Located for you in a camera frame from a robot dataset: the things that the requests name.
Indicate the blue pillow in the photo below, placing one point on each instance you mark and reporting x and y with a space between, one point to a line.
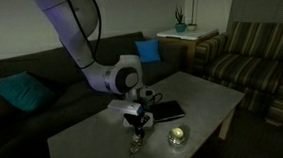
148 50

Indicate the teal pillow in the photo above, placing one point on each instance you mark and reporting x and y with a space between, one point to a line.
22 90

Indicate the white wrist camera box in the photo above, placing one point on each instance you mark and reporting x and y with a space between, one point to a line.
125 107

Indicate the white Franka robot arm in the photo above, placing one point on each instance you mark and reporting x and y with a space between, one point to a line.
79 43

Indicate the candle in glass jar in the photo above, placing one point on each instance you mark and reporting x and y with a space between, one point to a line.
177 136

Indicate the green spiky plant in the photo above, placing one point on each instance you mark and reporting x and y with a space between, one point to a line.
179 16

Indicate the striped armchair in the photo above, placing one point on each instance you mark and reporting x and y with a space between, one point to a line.
250 64

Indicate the small white pot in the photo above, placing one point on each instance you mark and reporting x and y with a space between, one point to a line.
192 27

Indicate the teal plant pot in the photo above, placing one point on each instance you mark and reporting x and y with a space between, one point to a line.
180 27

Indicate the dark patterned sofa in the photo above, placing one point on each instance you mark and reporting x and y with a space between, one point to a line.
49 95

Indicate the black spiral notebook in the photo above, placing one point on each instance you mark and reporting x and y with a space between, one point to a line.
168 109

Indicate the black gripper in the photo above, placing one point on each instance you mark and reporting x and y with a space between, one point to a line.
137 120

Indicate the wooden side table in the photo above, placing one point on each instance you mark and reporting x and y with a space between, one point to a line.
186 50

